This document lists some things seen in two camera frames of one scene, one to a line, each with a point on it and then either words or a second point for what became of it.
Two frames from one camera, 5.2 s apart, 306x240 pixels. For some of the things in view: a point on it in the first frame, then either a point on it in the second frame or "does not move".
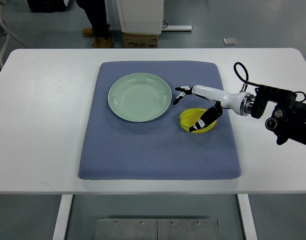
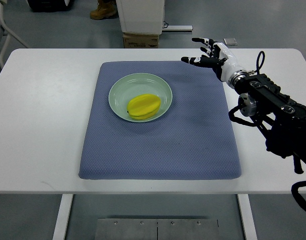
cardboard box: (139, 41) does not move
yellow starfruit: (189, 116) → (143, 106)
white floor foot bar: (178, 27) does not move
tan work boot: (101, 42) → (106, 9)
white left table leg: (66, 201) does not move
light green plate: (139, 97) does not move
